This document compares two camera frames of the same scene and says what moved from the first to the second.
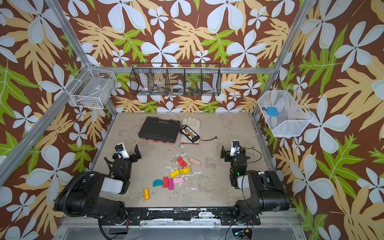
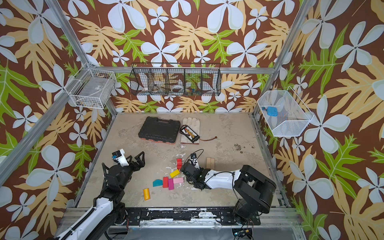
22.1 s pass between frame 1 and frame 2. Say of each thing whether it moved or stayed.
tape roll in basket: stayed
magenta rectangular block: stayed
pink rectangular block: stayed
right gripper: moved
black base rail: stayed
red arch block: moved
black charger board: stayed
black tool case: stayed
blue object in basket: stayed
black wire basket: stayed
